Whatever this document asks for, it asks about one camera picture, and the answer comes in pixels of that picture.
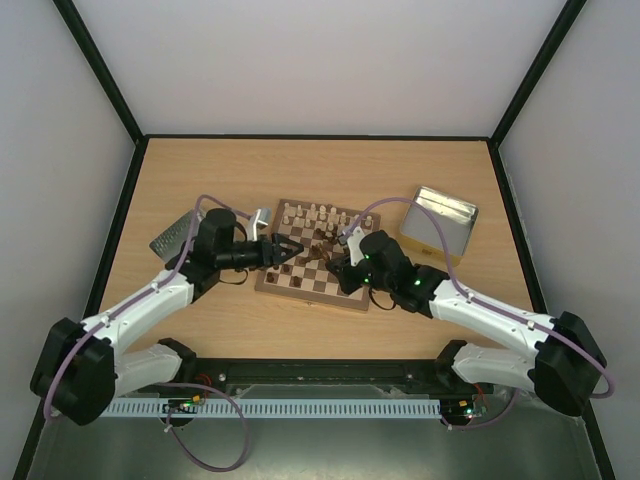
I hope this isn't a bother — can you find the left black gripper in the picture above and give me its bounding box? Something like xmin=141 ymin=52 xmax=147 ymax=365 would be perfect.
xmin=218 ymin=234 xmax=305 ymax=272

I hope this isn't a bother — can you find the wooden chess board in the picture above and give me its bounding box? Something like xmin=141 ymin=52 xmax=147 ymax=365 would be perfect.
xmin=255 ymin=199 xmax=370 ymax=311

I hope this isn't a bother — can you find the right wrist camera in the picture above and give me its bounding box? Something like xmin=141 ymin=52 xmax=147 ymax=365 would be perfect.
xmin=342 ymin=224 xmax=366 ymax=267

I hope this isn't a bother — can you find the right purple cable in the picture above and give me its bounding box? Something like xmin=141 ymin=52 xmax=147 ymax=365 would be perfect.
xmin=339 ymin=197 xmax=617 ymax=432

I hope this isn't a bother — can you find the purple cable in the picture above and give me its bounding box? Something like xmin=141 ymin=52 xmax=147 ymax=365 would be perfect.
xmin=339 ymin=197 xmax=617 ymax=432
xmin=42 ymin=193 xmax=251 ymax=472

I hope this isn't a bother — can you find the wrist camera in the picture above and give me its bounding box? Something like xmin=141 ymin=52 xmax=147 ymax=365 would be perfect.
xmin=342 ymin=224 xmax=366 ymax=267
xmin=246 ymin=207 xmax=272 ymax=241

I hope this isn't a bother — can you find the black enclosure frame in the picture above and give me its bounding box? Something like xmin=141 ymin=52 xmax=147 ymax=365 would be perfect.
xmin=9 ymin=0 xmax=619 ymax=480

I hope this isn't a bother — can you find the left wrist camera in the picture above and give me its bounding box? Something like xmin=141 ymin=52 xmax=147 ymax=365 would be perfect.
xmin=246 ymin=207 xmax=272 ymax=241

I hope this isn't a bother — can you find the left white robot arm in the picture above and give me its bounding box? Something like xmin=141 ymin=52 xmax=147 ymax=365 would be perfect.
xmin=30 ymin=208 xmax=304 ymax=426

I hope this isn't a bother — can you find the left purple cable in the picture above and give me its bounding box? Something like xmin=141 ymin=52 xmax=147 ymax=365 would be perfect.
xmin=42 ymin=193 xmax=251 ymax=472

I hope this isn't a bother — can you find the gold tin box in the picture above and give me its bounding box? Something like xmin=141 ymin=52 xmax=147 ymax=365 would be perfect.
xmin=396 ymin=186 xmax=479 ymax=266

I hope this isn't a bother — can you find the light blue cable duct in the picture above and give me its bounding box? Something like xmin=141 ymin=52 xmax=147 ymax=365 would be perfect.
xmin=102 ymin=398 xmax=441 ymax=419

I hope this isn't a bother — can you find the silver tin lid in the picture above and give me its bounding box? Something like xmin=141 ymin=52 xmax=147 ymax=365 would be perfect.
xmin=149 ymin=210 xmax=194 ymax=263

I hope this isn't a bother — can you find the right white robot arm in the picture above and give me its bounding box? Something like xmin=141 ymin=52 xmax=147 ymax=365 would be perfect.
xmin=327 ymin=231 xmax=606 ymax=417

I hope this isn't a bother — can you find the dark king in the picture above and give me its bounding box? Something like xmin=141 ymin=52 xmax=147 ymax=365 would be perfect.
xmin=297 ymin=252 xmax=322 ymax=265

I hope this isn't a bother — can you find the black mounting rail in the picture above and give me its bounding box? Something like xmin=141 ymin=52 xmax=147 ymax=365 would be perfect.
xmin=194 ymin=357 xmax=496 ymax=396

